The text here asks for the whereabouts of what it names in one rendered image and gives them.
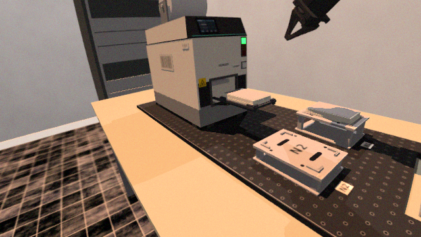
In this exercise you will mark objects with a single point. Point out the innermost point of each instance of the cream label with n2 text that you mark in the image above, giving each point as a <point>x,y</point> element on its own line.
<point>344,187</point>

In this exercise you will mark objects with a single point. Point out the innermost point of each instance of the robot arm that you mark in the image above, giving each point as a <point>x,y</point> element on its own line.
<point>308,2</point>

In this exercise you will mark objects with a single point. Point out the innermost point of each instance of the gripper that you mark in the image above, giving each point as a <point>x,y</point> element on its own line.
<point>311,16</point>

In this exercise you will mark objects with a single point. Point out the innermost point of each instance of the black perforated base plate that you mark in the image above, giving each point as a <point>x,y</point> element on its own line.
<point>381,176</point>

